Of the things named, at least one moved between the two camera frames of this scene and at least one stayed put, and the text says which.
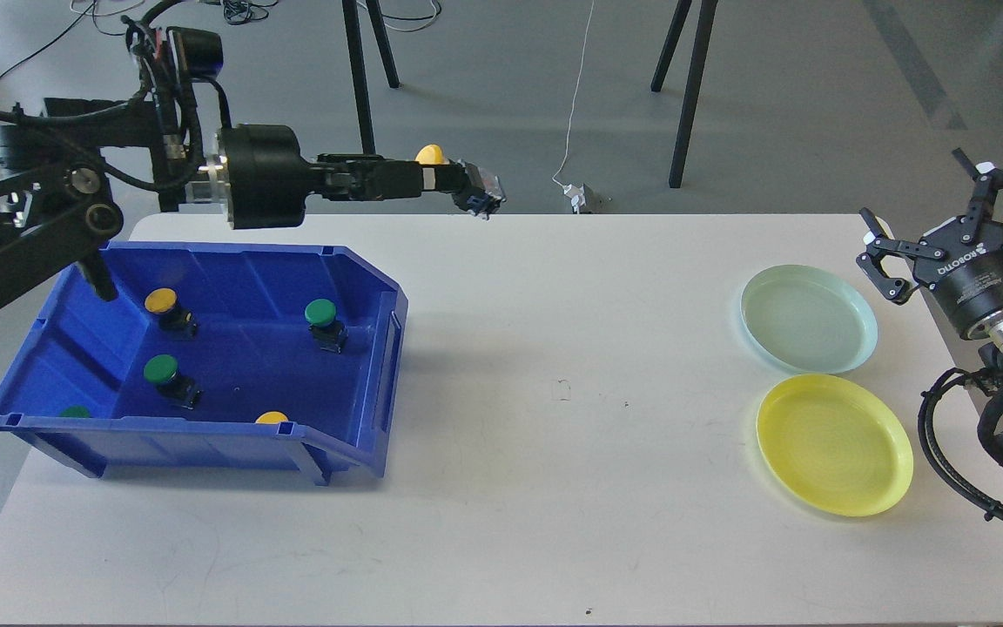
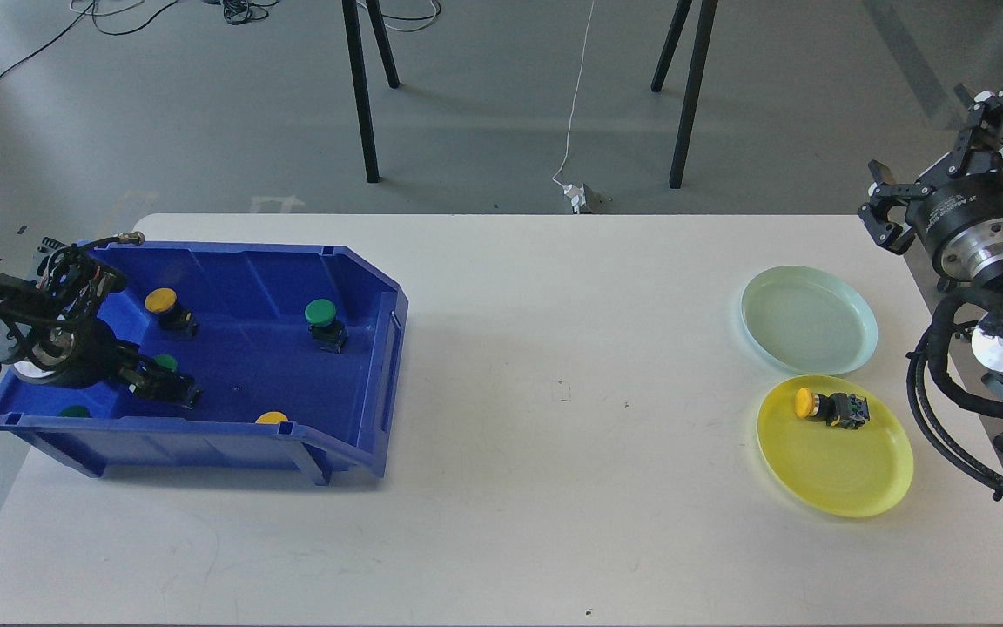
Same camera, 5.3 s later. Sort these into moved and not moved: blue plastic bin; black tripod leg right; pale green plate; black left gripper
Moved: black left gripper
Not moved: blue plastic bin; black tripod leg right; pale green plate
